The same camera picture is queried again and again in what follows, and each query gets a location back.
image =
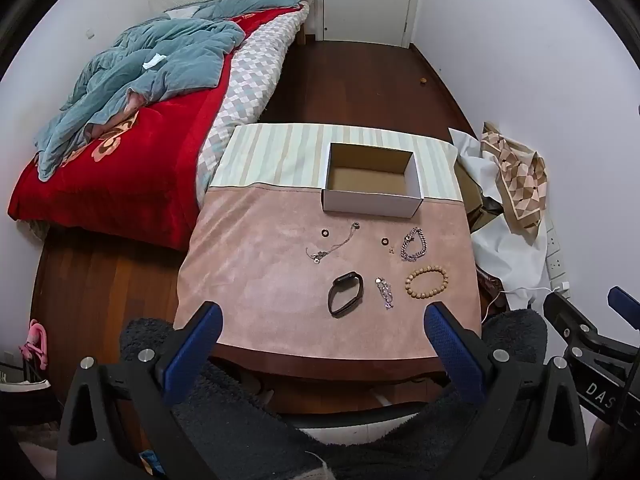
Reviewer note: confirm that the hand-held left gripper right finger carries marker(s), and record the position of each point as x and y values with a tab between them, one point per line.
450	345

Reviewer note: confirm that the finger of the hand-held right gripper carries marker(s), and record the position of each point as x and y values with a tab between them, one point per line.
625	300
575	327

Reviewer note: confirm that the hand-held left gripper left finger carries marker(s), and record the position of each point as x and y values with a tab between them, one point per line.
200	340

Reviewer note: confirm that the black smart band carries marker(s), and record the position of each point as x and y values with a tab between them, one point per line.
348	277

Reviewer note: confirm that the white cardboard box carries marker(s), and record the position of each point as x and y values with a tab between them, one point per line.
370	185

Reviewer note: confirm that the white power strip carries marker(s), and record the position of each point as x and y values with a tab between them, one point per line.
555	255

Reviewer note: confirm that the white cloth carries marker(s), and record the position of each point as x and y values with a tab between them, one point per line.
505	260

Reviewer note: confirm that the brown patterned scarf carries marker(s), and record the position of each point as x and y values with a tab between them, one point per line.
520	175

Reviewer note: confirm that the pink plastic object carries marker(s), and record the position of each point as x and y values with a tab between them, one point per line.
35	340

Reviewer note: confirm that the bed with red blanket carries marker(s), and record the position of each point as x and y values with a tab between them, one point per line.
125	175

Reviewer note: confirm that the pale striped cloth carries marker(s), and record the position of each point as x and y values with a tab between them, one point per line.
275	155

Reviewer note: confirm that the checkered bedsheet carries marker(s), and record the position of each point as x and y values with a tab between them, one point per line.
250	75

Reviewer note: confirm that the teal quilt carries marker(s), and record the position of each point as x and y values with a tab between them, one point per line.
150	60

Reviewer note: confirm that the white door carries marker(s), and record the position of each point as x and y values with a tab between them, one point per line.
367	0

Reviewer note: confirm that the wooden bed frame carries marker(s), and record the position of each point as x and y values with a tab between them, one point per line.
302	35

